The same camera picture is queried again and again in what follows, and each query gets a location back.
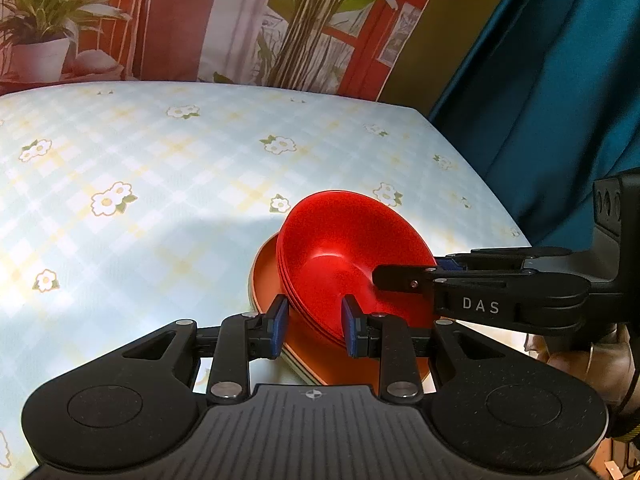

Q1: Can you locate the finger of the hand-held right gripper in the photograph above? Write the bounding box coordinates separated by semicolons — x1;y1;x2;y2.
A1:
372;262;437;294
434;246;573;272

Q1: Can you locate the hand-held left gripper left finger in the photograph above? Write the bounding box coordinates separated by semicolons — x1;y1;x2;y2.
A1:
121;294;290;406

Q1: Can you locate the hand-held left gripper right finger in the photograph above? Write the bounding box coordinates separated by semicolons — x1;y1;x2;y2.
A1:
341;294;508;405

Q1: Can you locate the red plastic bowl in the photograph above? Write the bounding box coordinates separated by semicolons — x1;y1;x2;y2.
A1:
276;205;351;353
276;190;440;356
277;215;352;357

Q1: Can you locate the orange oval plate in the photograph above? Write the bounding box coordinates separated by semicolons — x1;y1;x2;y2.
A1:
250;232;432;387

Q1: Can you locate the person's right hand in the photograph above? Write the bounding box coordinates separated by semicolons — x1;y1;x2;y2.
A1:
524;327;640;443

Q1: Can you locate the teal curtain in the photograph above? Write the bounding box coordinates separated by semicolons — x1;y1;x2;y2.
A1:
429;0;640;251

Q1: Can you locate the floral checked tablecloth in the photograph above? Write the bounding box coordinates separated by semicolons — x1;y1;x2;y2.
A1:
0;81;532;480

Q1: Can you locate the printed backdrop cloth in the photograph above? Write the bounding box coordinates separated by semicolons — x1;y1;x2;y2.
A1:
0;0;526;105

